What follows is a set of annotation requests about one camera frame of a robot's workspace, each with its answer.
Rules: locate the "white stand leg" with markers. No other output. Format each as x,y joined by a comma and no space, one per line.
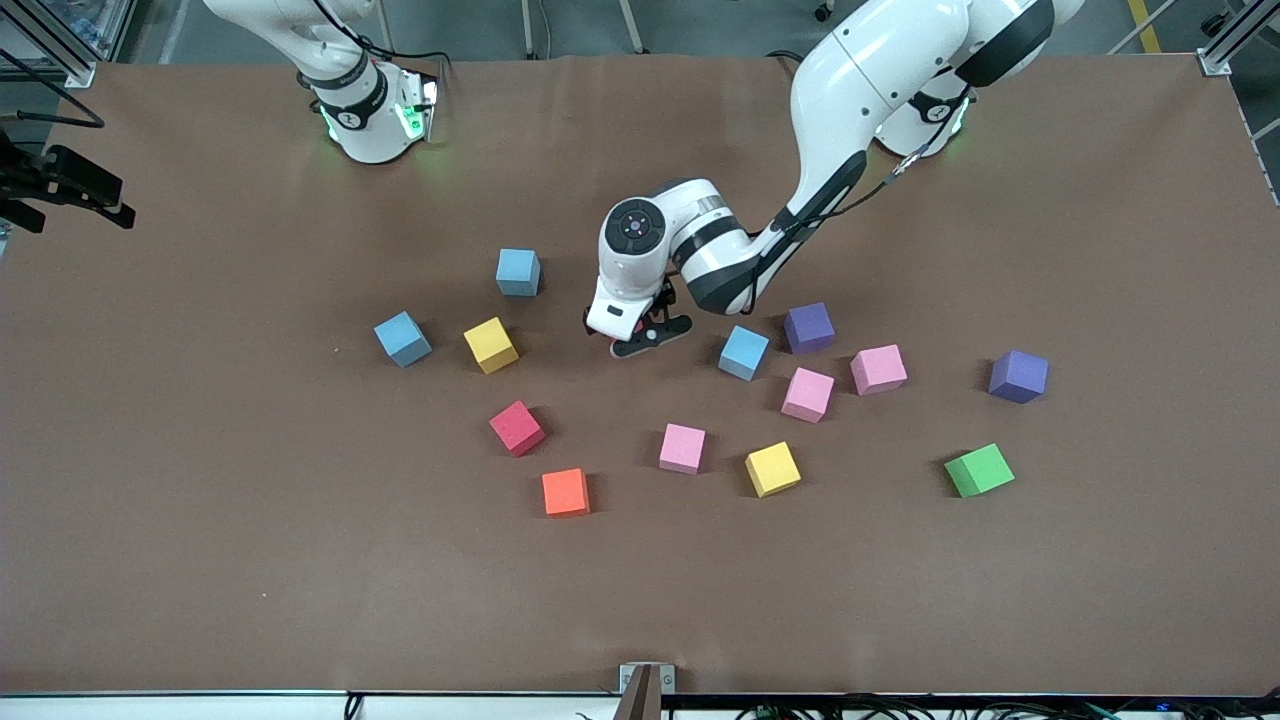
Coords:
632,30
528,30

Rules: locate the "aluminium frame post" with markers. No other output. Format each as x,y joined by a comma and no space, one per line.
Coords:
1225,50
60,55
115,25

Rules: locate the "blue foam cube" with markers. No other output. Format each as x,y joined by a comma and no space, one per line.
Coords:
744,352
402,338
518,270

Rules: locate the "orange foam cube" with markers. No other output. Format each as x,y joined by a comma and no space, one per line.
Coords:
565,491

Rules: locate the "yellow foam cube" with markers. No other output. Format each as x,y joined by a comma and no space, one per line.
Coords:
490,344
772,468

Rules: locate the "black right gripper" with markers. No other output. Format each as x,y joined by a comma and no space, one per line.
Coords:
22,175

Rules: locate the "red foam cube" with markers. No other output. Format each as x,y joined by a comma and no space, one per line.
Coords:
516,427

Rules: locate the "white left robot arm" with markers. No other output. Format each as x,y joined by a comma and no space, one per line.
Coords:
860,70

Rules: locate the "brown table mat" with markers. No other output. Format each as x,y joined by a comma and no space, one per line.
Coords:
250,560

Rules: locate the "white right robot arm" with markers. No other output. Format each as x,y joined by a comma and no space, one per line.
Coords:
365,120

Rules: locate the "pink foam cube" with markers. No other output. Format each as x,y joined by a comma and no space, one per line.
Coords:
807,394
682,447
878,368

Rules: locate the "purple foam cube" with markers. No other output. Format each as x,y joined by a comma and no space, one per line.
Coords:
1018,375
808,327

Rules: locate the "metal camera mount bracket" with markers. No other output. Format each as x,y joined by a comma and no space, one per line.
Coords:
640,690

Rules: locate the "green foam cube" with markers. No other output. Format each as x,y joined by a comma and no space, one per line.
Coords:
979,470

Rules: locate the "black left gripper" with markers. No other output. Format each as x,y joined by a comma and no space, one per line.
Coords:
663,299

